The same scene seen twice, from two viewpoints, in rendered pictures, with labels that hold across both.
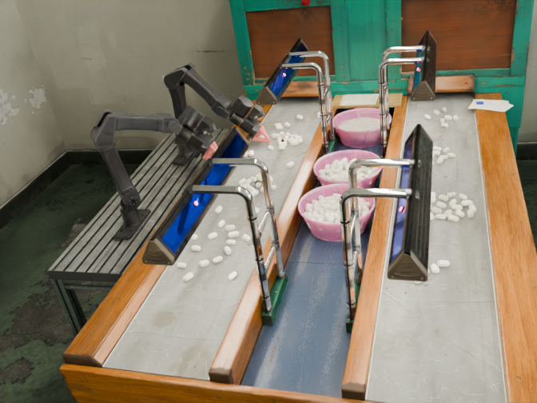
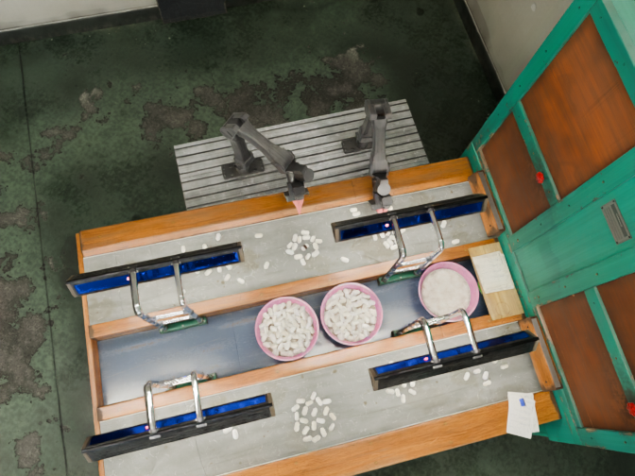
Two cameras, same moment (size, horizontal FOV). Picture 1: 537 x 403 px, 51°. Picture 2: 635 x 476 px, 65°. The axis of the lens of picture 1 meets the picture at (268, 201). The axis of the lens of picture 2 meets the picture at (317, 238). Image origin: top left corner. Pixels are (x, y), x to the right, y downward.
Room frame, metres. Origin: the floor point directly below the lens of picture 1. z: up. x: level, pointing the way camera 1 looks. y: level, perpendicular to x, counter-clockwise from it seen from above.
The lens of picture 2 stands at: (1.50, -0.46, 2.86)
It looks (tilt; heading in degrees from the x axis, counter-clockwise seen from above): 72 degrees down; 46
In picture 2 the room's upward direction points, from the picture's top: 12 degrees clockwise
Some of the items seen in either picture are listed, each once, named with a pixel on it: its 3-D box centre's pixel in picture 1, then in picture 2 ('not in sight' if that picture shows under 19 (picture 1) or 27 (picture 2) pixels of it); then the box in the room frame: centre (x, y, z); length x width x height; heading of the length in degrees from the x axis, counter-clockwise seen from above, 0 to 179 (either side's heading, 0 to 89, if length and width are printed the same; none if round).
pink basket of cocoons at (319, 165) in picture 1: (348, 175); (350, 314); (1.92, -0.32, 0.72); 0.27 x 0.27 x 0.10
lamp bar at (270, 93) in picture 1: (284, 68); (410, 214); (2.27, -0.15, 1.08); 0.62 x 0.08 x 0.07; 161
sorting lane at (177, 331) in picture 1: (253, 193); (296, 248); (1.88, 0.05, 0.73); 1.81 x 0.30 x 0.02; 161
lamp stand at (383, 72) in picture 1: (403, 106); (433, 342); (2.11, -0.60, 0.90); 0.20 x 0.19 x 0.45; 161
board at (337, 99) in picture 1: (367, 101); (495, 280); (2.54, -0.54, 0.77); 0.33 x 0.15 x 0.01; 71
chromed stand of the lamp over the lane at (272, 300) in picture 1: (239, 241); (170, 297); (1.32, 0.10, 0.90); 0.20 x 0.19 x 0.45; 161
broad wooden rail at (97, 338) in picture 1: (206, 205); (285, 210); (1.95, 0.25, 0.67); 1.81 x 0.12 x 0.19; 161
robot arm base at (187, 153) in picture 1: (184, 147); (363, 140); (2.46, 0.36, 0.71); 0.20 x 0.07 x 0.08; 162
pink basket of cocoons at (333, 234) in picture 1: (336, 213); (286, 329); (1.66, -0.23, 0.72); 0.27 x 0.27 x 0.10
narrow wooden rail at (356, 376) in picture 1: (387, 201); (321, 361); (1.71, -0.42, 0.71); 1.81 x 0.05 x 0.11; 161
